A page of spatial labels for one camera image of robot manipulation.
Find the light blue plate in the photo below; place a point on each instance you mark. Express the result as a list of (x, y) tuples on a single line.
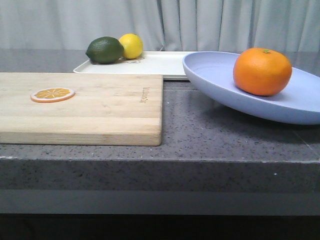
[(212, 73)]

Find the orange fruit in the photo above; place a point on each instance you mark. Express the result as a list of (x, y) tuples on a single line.
[(262, 71)]

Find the white rectangular tray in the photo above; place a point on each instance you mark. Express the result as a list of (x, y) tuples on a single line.
[(169, 64)]

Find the wooden cutting board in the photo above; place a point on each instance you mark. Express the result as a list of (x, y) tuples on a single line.
[(107, 109)]

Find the yellow lemon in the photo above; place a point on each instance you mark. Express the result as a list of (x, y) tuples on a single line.
[(132, 45)]

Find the dark green lime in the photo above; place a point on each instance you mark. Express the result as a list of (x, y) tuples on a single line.
[(105, 50)]

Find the orange slice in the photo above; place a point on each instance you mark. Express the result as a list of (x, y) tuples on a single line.
[(52, 95)]

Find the grey curtain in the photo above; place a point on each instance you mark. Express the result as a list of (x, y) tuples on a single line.
[(168, 25)]

